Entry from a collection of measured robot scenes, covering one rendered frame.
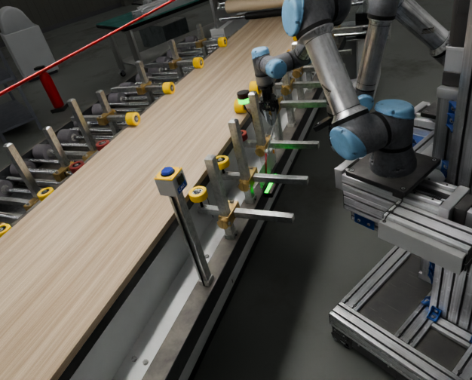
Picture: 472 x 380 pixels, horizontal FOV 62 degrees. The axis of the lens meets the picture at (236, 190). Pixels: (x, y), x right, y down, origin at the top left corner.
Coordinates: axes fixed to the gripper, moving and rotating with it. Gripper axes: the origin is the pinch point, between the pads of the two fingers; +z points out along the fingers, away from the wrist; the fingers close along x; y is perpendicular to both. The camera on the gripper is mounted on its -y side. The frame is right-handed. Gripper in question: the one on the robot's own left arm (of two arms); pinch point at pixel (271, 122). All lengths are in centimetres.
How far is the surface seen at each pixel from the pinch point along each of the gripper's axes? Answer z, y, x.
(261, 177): 18.0, 18.3, -8.2
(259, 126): 2.6, -3.0, -6.0
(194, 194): 10, 36, -36
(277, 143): 14.7, -4.9, 1.2
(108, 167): 11, -1, -87
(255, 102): -9.7, -3.0, -6.2
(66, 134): 16, -65, -140
